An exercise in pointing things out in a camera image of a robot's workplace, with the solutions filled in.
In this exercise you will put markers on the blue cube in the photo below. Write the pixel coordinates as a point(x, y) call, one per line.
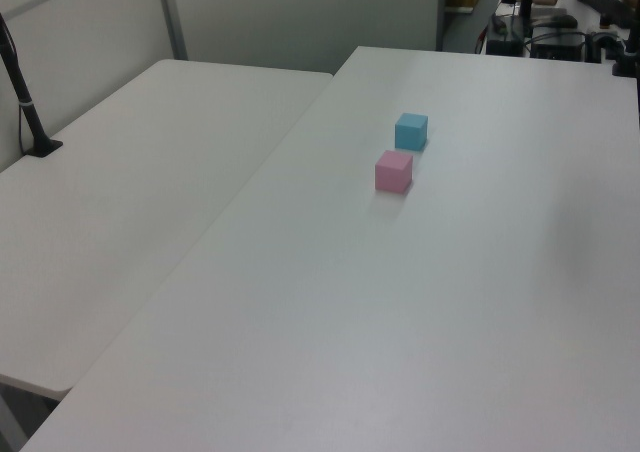
point(411, 132)

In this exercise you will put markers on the pink cube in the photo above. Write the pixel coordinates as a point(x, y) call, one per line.
point(393, 172)

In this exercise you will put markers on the small black box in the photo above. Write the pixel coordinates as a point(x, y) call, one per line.
point(502, 47)

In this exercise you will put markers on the black electronics box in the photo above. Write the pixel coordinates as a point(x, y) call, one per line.
point(557, 47)

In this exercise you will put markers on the grey metal post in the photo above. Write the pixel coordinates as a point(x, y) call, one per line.
point(441, 12)

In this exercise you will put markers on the black table clamp mount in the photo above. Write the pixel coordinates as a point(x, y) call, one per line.
point(627, 57)

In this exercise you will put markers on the black camera stand pole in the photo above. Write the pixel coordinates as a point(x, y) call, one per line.
point(22, 99)

